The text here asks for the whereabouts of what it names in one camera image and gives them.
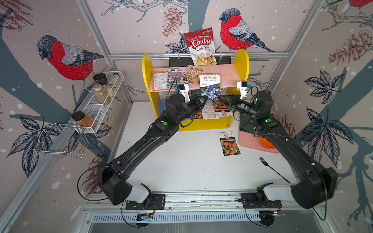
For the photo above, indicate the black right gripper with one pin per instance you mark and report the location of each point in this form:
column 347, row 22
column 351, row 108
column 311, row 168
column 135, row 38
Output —
column 233, row 103

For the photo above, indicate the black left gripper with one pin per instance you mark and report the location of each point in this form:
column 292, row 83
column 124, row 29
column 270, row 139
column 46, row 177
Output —
column 194, row 101

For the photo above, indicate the blue flower seed bag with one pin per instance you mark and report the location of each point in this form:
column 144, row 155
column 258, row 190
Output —
column 210, row 85

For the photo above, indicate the striped shop seed bag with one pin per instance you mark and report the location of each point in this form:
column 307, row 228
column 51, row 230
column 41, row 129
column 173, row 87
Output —
column 192, row 74

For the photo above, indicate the orange marigold seed bag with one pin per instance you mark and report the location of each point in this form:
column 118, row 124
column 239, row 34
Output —
column 228, row 144

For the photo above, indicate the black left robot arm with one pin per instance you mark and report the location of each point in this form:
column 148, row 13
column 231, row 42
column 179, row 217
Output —
column 112, row 176

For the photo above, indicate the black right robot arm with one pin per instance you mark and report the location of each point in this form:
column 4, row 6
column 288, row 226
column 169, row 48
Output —
column 316, row 183

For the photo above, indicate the yellow shelf unit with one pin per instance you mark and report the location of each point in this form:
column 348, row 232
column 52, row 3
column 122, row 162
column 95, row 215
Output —
column 229, row 76

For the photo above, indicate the lower orange marigold bag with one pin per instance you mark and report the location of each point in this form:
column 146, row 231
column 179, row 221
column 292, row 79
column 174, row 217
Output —
column 221, row 110

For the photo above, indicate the white text seed bag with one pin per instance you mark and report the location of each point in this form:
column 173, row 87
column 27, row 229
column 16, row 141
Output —
column 208, row 111

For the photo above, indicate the dark marigold seed bag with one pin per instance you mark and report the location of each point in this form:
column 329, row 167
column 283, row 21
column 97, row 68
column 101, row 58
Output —
column 199, row 115

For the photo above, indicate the purple flower seed bag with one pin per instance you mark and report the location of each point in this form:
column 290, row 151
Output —
column 175, row 77

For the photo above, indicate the white orange seed bag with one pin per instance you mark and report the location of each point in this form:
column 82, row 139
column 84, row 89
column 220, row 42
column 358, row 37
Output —
column 160, row 80

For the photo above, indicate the red Chuba chips bag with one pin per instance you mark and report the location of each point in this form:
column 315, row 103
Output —
column 201, row 47

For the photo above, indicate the dark green cloth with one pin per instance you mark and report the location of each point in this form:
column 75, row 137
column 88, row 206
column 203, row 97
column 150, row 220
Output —
column 247, row 124

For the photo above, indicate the pink tray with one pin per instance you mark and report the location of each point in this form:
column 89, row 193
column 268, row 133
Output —
column 249, row 141

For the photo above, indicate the orange bowl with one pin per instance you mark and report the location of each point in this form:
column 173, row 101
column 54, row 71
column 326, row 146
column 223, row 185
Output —
column 265, row 143

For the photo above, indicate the pale spice jar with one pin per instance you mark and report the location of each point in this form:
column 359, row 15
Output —
column 114, row 79

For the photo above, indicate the silver lid spice jar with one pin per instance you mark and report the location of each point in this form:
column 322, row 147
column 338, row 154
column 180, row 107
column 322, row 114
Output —
column 101, row 94

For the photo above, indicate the black lid spice jar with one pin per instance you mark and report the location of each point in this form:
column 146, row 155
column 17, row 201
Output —
column 101, row 78

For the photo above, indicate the orange spice jar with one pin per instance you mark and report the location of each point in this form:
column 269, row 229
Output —
column 82, row 119

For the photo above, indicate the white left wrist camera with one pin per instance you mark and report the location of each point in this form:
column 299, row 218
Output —
column 184, row 90

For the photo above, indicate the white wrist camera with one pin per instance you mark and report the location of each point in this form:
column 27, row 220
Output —
column 243, row 88
column 184, row 90

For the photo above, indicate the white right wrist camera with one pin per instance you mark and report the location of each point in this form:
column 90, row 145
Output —
column 243, row 88

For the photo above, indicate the black wall holder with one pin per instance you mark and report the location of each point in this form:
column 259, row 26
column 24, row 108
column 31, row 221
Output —
column 186, row 61

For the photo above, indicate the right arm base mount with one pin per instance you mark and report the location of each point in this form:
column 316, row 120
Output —
column 258, row 200

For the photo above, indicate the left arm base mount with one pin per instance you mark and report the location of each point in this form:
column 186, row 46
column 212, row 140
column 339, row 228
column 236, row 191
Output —
column 142, row 198

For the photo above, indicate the white wire spice rack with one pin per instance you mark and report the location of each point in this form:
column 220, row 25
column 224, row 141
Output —
column 98, row 112

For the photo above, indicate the metal wire hook rack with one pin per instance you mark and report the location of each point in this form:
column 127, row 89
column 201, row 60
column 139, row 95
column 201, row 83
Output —
column 63, row 140

